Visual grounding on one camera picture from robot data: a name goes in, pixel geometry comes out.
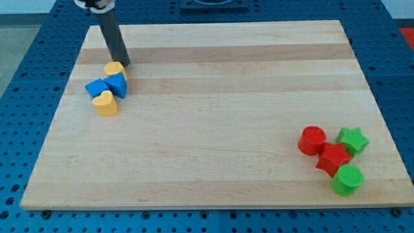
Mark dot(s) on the yellow hexagon block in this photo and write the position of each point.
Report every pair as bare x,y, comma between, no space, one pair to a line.
113,68

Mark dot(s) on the blue triangle block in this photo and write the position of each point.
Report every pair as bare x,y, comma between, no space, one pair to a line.
117,85

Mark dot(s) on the yellow heart block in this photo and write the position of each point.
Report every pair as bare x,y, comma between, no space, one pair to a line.
105,104

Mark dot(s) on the red cylinder block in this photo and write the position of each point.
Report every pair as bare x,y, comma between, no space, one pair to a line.
312,140

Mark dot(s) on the blue cube block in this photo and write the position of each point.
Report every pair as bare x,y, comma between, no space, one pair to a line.
96,87

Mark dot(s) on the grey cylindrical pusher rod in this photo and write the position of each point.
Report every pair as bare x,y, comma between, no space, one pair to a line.
113,37

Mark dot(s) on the red star block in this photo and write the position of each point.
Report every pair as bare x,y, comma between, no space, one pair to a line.
331,157

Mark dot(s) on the green star block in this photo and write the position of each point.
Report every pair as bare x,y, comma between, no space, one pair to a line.
353,140

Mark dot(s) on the white robot tool flange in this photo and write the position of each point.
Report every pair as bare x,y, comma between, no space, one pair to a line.
96,6

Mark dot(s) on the green cylinder block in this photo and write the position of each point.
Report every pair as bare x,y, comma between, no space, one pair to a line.
347,180

